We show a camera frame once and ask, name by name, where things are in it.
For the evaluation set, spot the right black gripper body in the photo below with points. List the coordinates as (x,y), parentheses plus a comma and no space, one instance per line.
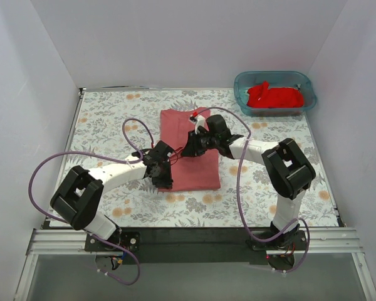
(191,145)

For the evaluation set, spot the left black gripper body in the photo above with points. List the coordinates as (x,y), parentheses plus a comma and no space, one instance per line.
(162,178)

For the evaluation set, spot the pink t shirt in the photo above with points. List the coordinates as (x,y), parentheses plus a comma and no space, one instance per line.
(188,173)

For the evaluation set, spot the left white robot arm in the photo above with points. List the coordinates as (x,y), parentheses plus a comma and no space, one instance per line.
(77,198)

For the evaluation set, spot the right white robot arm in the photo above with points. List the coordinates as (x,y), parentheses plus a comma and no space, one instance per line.
(289,171)

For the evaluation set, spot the floral table mat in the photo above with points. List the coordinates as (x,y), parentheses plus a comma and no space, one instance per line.
(110,124)

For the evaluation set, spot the teal plastic bin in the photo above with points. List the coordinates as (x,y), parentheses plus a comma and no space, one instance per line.
(293,79)

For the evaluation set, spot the red t shirt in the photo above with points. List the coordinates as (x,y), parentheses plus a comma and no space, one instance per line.
(263,96)

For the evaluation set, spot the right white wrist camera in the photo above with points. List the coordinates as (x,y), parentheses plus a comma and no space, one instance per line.
(198,121)

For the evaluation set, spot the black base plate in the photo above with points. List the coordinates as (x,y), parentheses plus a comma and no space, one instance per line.
(204,245)

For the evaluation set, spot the aluminium frame rail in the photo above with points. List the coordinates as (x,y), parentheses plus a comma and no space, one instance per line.
(63,265)

